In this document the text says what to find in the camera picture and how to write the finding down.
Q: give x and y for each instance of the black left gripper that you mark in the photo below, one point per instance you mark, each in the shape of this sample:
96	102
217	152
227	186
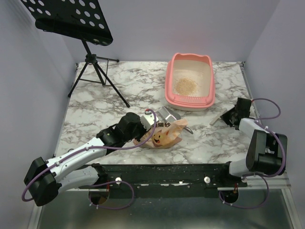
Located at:
143	131

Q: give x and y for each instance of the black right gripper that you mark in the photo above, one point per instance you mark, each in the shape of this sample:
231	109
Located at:
229	116

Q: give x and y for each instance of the beige cat litter bag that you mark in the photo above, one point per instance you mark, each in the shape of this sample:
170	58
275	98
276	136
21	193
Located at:
166	134

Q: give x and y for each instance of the silver metal scoop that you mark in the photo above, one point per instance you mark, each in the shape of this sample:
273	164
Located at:
168	115

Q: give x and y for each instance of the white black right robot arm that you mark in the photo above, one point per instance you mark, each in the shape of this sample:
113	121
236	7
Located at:
266	154

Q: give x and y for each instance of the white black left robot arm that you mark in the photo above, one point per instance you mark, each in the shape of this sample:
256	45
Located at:
45	179

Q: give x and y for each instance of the pink plastic litter box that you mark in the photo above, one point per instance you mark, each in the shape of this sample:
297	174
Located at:
198	68

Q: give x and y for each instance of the tan cat litter pile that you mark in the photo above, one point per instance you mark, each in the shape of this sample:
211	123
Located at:
186	87

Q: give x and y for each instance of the black perforated music stand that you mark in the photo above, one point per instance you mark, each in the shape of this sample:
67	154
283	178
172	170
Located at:
79	19

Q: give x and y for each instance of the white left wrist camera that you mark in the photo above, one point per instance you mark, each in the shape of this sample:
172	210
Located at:
148	120

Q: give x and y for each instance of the small white plastic bracket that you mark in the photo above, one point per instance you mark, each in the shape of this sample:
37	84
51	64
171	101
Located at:
218	116

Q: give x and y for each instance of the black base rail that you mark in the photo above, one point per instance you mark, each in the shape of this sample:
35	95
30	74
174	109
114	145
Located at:
172	180

